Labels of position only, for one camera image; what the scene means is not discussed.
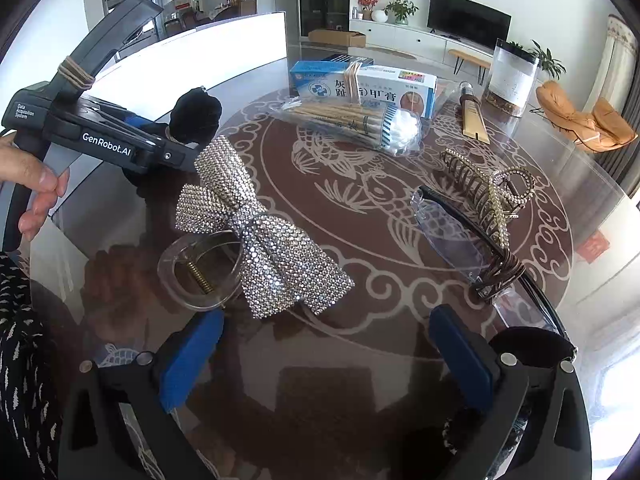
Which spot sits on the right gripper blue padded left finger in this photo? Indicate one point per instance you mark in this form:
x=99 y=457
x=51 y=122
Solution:
x=95 y=443

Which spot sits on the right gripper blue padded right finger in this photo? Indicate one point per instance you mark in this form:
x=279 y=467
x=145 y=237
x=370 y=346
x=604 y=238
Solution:
x=524 y=386

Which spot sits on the black velvet scrunchie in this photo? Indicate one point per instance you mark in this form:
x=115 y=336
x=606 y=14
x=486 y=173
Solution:
x=195 y=117

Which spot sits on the gold tube with silver cap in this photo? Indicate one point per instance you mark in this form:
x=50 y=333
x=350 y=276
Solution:
x=473 y=125

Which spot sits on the black patterned sleeve forearm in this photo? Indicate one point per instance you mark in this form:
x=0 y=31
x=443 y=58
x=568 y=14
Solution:
x=30 y=413

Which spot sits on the person's left hand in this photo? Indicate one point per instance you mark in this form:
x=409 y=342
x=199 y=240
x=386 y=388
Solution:
x=23 y=168

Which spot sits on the white cardboard storage box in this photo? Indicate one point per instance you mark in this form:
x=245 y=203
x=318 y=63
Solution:
x=150 y=81

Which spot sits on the rhinestone bow hair clip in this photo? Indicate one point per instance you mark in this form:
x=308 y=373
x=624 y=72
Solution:
x=278 y=266

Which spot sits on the gold pearl claw hair clip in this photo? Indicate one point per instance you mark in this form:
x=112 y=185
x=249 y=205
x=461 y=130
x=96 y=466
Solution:
x=496 y=196

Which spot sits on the black box on table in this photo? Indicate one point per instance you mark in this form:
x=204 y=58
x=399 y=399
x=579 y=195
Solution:
x=349 y=59

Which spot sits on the blue white medicine box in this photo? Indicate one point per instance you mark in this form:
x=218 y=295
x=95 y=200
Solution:
x=366 y=83

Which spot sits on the brown cardboard box on floor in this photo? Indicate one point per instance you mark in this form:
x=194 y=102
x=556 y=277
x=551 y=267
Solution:
x=337 y=38

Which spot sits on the bag of cotton swabs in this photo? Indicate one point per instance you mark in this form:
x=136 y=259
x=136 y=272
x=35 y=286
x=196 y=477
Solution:
x=380 y=126

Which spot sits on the orange lounge chair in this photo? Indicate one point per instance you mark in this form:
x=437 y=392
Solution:
x=599 y=131

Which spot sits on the red flower vase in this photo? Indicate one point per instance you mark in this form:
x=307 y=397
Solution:
x=367 y=7

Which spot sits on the green potted plant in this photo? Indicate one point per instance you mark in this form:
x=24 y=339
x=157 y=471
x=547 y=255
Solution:
x=402 y=10

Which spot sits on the white tv cabinet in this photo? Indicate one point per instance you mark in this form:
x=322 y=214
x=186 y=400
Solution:
x=415 y=41

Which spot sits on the clear cylindrical container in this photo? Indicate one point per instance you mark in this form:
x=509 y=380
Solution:
x=512 y=74

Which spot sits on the small wooden bench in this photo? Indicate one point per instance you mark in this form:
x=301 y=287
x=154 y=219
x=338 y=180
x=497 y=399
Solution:
x=460 y=57

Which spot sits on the black flat television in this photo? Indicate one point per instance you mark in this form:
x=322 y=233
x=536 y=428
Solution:
x=467 y=19

